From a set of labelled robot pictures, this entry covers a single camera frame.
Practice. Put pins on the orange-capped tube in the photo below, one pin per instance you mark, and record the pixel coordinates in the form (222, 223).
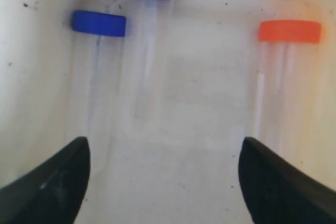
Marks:
(287, 49)

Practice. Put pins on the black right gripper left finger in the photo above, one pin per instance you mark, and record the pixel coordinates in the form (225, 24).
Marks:
(52, 192)

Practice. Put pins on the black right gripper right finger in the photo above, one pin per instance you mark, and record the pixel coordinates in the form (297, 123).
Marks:
(274, 191)

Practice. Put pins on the cream plastic bin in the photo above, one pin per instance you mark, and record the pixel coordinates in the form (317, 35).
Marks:
(185, 169)

